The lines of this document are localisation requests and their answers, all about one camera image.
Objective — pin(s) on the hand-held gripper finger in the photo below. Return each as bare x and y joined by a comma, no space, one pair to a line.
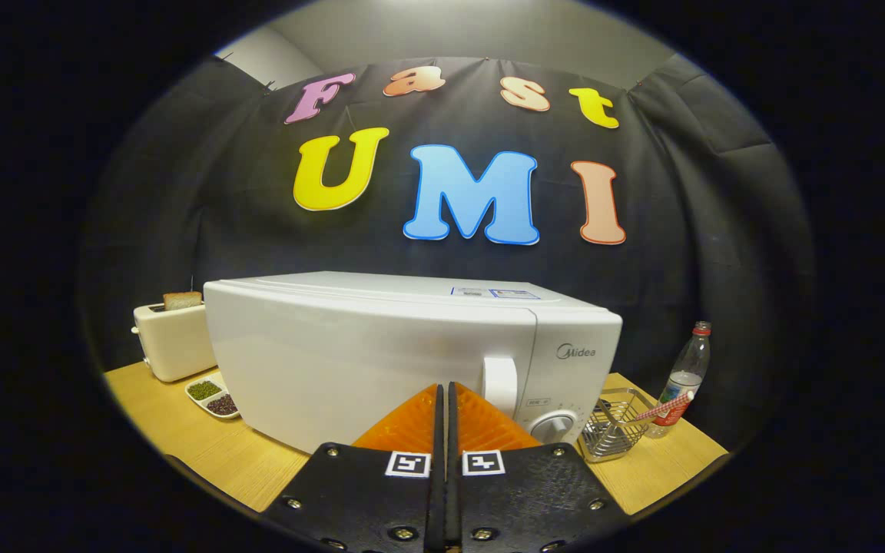
453,491
439,491

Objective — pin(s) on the white toaster oven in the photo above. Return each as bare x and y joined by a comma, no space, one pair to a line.
373,361

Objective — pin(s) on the cream bread toaster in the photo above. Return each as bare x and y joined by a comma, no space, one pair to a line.
174,342

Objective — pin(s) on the red white striped straw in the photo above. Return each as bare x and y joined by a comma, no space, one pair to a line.
665,405

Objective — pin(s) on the white divided bean dish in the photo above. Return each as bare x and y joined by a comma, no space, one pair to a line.
212,395

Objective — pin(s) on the clear plastic water bottle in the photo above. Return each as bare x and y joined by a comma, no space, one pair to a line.
688,369

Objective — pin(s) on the brown bread slice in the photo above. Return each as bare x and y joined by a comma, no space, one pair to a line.
183,301

